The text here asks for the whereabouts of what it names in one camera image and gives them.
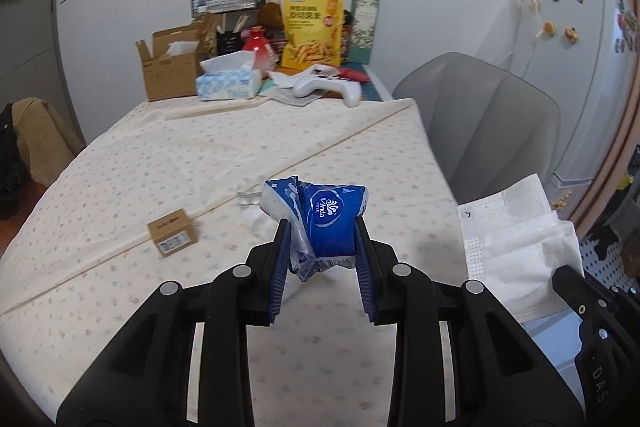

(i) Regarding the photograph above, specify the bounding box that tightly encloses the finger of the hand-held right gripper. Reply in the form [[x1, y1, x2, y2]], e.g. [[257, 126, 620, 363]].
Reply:
[[552, 264, 613, 323]]

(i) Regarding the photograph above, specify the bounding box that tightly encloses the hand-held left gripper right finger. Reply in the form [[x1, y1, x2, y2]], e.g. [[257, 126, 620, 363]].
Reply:
[[352, 216, 588, 427]]

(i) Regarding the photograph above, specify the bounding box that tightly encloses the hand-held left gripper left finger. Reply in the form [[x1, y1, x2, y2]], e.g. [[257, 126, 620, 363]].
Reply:
[[56, 218, 292, 427]]

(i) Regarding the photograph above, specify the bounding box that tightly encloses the blue tissue packet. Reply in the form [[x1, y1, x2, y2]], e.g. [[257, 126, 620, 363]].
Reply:
[[259, 178, 369, 283]]

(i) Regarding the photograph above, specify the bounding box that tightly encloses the small cardboard box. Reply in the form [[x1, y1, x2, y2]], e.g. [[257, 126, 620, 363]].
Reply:
[[146, 208, 197, 259]]

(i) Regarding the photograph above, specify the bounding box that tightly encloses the black garment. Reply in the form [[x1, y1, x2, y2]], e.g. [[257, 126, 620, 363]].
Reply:
[[592, 222, 626, 263]]

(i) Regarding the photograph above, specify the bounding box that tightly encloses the floral tablecloth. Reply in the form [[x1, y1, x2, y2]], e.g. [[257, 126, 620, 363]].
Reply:
[[0, 96, 531, 427]]

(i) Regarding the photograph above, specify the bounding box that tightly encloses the white refrigerator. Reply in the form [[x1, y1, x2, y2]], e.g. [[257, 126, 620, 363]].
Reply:
[[512, 0, 640, 218]]

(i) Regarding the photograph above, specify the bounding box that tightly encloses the white game controller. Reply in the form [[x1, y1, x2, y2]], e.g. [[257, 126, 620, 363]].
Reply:
[[292, 64, 362, 108]]

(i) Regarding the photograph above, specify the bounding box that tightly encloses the white napkin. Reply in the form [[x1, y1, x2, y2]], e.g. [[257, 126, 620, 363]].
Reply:
[[266, 70, 301, 88]]

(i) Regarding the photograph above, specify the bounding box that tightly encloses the blue white tissue box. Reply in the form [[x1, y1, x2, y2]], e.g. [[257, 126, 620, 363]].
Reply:
[[196, 51, 262, 101]]

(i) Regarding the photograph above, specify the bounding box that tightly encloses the grey upholstered chair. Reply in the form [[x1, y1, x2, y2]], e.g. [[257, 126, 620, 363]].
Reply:
[[391, 52, 561, 208]]

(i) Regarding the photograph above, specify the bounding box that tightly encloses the red vase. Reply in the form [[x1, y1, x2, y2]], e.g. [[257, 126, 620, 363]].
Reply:
[[241, 26, 277, 70]]

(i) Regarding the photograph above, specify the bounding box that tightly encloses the open cardboard box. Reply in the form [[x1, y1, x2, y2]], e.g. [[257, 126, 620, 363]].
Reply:
[[135, 14, 221, 102]]

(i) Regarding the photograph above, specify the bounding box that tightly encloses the black pen holder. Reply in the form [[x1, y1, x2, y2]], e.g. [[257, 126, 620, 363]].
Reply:
[[215, 14, 246, 58]]

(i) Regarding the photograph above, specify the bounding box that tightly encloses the yellow snack bag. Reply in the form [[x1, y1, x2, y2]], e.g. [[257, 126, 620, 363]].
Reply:
[[280, 0, 351, 70]]

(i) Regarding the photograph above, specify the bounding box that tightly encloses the tall green box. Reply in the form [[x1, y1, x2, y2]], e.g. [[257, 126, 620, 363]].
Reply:
[[346, 0, 386, 65]]

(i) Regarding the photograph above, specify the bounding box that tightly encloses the brown plush toy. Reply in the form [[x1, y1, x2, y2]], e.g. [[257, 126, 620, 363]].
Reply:
[[260, 2, 283, 30]]

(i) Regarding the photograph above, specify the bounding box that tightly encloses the translucent white plastic bag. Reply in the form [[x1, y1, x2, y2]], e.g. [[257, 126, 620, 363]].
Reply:
[[480, 0, 543, 78]]

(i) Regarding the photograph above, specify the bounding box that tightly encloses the cluster of colourful magnets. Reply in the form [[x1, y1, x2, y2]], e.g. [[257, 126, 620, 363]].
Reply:
[[612, 0, 640, 55]]

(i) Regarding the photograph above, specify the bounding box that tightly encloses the black jacket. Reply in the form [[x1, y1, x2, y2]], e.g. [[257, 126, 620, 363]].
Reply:
[[0, 103, 31, 220]]

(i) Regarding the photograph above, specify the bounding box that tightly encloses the grey door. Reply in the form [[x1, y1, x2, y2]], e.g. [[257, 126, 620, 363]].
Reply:
[[0, 0, 86, 148]]

